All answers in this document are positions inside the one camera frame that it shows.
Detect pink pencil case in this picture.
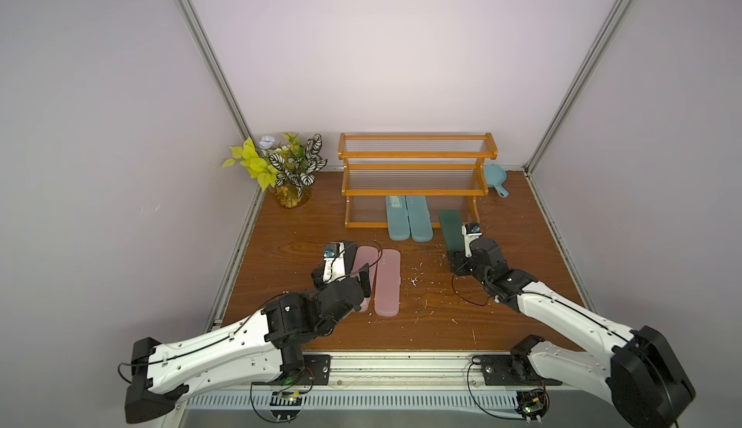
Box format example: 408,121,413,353
351,246,380,287
374,250,401,318

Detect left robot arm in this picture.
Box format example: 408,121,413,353
125,265,371,424

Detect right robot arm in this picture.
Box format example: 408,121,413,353
446,234,696,427

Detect potted plant in vase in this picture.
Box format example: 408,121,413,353
221,132,328,209

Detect teal pencil case right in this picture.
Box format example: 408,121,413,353
406,195,434,243

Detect dark green pencil case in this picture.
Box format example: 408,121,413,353
438,210,465,252

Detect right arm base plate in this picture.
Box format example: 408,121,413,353
473,354,562,387

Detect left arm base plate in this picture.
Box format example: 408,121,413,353
292,354,332,387

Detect electronics board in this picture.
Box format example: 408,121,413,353
269,391,305,423
515,389,551,423

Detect teal hand mirror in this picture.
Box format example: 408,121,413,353
483,165,509,198

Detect aluminium rail frame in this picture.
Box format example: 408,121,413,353
155,349,668,428

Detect teal pencil case left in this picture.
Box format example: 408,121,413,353
386,195,411,242

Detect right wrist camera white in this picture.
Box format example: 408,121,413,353
462,222,482,258

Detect teal pencil case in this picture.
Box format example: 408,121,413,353
386,195,411,242
406,195,434,243

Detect right electronics board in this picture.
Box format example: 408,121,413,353
515,389,551,423

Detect orange wooden shelf rack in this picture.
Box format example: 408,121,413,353
337,132,499,229

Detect left electronics board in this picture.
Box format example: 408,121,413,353
269,391,305,423

